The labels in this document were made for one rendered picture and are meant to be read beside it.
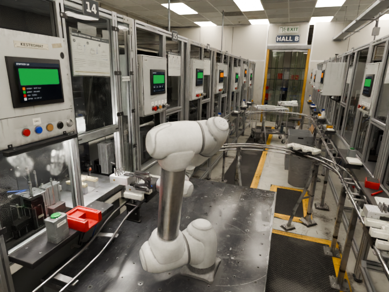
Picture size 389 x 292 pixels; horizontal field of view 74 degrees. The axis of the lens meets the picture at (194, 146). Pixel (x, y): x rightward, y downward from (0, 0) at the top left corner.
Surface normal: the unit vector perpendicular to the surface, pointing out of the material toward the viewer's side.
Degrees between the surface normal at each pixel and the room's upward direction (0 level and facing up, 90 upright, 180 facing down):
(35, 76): 90
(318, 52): 90
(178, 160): 108
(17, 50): 90
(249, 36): 90
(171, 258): 99
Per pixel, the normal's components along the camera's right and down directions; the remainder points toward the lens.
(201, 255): 0.38, 0.28
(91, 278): 0.03, -0.96
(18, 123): 0.94, 0.11
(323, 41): -0.34, 0.25
